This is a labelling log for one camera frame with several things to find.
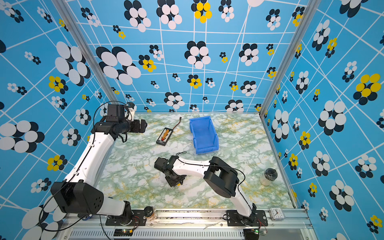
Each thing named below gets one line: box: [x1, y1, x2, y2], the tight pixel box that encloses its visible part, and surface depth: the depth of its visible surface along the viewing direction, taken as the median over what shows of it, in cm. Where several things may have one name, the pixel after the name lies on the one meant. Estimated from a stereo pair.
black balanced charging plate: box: [156, 127, 174, 147], surface depth 107 cm
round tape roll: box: [144, 206, 154, 217], surface depth 68 cm
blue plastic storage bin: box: [189, 116, 219, 155], surface depth 105 cm
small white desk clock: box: [269, 207, 286, 220], surface depth 75 cm
